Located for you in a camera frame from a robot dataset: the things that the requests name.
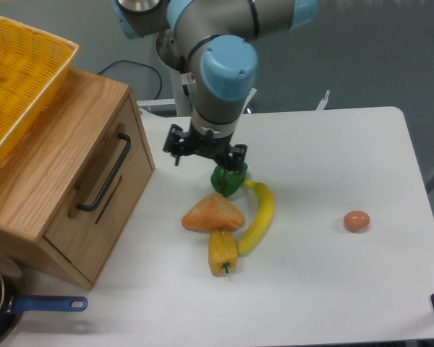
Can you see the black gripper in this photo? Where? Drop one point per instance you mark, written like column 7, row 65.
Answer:
column 179, row 143

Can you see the wooden top drawer black handle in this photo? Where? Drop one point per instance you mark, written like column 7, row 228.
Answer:
column 92, row 217

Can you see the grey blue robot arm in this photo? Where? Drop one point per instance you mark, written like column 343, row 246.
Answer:
column 192, row 21

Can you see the wooden drawer cabinet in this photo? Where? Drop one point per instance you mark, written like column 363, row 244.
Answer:
column 37, row 177

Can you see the green bell pepper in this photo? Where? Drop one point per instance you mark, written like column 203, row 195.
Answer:
column 227, row 182

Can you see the yellow banana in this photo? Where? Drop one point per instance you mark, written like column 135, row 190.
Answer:
column 262, row 221

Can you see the yellow bell pepper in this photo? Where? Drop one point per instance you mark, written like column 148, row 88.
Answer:
column 222, row 252

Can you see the brown egg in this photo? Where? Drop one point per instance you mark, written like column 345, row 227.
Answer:
column 356, row 220

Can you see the yellow plastic basket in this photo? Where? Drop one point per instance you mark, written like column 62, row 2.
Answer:
column 33, row 65

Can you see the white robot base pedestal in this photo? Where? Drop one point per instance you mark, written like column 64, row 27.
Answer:
column 182, row 94

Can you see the white table bracket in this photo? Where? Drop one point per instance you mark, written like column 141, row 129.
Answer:
column 323, row 102

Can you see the blue handled dark pan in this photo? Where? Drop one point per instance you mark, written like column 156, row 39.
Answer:
column 14, row 299

